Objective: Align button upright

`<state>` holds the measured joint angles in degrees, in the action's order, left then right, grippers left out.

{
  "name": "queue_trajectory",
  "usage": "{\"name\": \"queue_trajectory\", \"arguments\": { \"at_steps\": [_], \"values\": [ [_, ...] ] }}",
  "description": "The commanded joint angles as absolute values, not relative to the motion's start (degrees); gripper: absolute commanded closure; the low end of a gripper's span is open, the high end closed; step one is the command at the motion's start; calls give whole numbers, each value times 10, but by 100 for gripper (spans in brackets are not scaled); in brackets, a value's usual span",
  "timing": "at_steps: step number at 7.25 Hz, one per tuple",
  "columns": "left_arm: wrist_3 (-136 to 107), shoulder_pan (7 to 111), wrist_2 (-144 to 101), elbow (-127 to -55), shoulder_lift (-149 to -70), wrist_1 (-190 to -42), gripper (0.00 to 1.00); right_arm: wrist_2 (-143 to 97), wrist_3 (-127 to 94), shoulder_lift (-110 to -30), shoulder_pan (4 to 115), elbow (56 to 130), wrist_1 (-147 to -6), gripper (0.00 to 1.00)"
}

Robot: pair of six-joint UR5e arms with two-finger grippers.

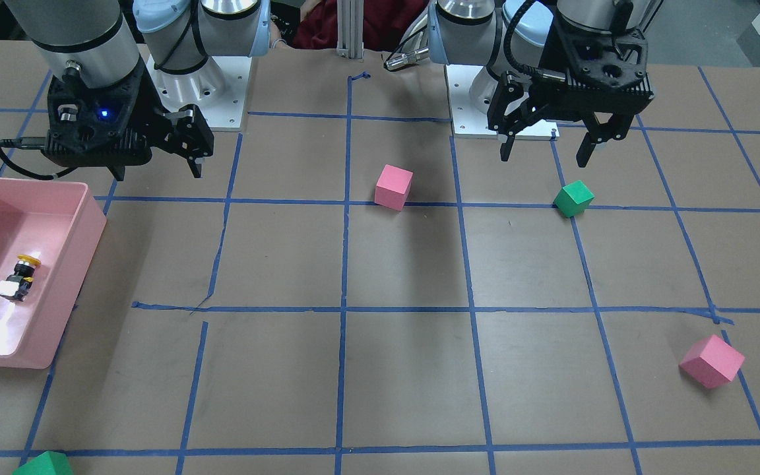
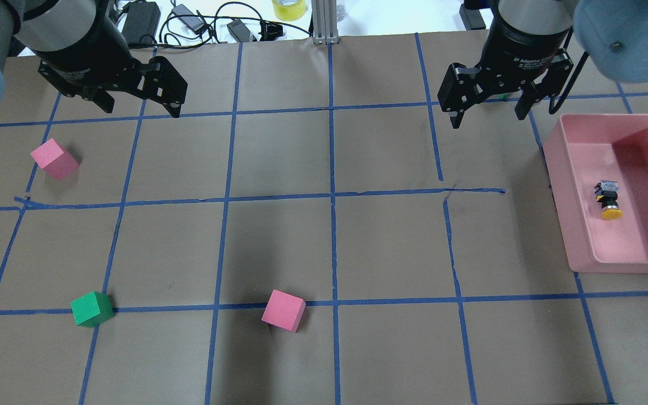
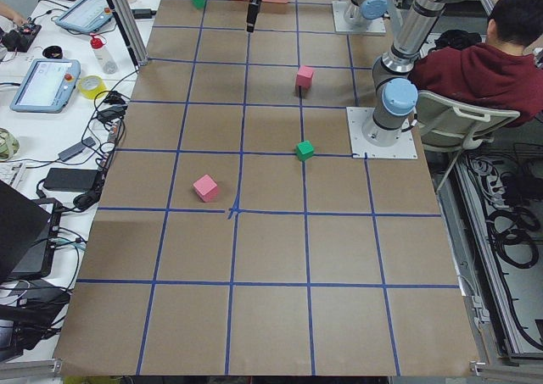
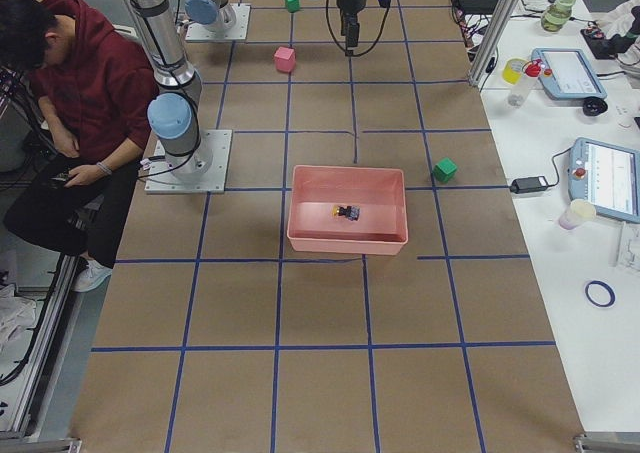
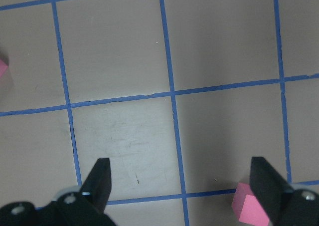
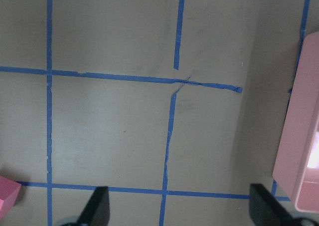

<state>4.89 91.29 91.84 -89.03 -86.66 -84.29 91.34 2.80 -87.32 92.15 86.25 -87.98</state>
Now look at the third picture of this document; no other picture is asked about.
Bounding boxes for green cube far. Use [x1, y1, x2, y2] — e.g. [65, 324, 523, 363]
[191, 0, 206, 9]

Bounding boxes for green cube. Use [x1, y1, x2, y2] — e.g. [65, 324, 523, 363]
[295, 140, 315, 162]
[191, 0, 206, 9]

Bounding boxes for pink cube near centre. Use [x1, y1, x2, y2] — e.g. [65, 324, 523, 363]
[295, 65, 315, 89]

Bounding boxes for pink cube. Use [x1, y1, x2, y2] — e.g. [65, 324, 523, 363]
[193, 174, 219, 203]
[295, 65, 315, 89]

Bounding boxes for green cube centre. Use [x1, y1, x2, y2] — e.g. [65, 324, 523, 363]
[295, 140, 315, 162]

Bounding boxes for clear squeeze bottle red cap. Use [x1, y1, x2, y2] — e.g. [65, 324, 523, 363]
[90, 35, 118, 75]

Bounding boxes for far teach pendant tablet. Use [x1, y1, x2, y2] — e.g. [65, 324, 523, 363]
[55, 0, 113, 34]

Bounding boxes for teach pendant tablet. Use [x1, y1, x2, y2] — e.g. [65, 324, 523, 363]
[10, 58, 81, 113]
[55, 0, 113, 34]

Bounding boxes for yellow tape roll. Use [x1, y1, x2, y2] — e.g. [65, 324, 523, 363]
[77, 75, 107, 100]

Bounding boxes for pink cube front left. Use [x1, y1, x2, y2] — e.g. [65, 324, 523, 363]
[193, 174, 219, 203]

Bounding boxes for near teach pendant tablet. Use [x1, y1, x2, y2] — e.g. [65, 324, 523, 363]
[10, 58, 81, 113]

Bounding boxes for white office chair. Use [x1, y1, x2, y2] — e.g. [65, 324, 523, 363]
[415, 91, 520, 192]

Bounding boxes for person in red hoodie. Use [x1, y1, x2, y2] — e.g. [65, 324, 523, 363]
[409, 0, 542, 127]

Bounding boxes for black power adapter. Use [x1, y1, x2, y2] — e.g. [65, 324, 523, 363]
[43, 168, 98, 192]

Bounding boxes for black laptop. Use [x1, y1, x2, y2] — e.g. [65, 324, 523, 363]
[1, 182, 61, 282]

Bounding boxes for aluminium frame post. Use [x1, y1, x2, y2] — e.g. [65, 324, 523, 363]
[106, 0, 148, 68]

